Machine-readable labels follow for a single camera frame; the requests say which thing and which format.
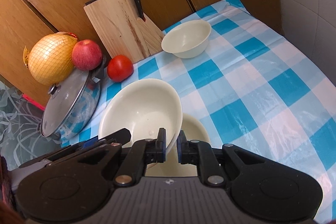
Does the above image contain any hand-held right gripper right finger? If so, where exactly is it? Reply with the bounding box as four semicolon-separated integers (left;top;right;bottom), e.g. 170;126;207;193
176;130;276;186

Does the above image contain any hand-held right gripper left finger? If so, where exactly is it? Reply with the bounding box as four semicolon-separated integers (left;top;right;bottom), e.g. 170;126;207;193
62;128;167;186

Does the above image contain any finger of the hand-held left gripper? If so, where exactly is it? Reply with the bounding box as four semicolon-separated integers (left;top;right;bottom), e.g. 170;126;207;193
18;138;100;168
76;128;131;155

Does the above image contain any cream bowl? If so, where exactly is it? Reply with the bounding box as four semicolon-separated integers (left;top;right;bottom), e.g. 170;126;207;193
161;20;212;59
98;78;183;169
144;112;211;178

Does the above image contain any steel cooking pot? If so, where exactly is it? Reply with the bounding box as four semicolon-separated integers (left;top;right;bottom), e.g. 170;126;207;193
39;55;108;140

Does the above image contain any etched frosted glass panel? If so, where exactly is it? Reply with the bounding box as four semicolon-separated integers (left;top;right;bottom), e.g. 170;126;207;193
0;77;63;172

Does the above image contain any glass pot lid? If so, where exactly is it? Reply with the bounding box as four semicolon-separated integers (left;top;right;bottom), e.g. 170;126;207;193
40;69;92;138

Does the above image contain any red tomato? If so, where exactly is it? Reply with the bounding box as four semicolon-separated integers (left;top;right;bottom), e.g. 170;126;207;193
107;55;134;83

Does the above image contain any red plastic object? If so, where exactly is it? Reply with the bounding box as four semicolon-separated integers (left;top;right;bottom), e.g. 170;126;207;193
22;93;46;110

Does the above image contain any blue white checked tablecloth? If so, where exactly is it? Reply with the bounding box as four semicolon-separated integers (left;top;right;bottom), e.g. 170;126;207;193
60;0;336;224

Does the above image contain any red apple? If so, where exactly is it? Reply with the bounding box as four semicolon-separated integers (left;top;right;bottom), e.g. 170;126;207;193
72;40;103;71

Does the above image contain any yellow pomelo in net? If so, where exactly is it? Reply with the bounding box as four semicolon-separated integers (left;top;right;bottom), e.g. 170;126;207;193
24;32;79;85

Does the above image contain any wooden knife block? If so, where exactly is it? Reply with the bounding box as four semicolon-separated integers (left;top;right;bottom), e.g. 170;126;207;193
83;0;165;63

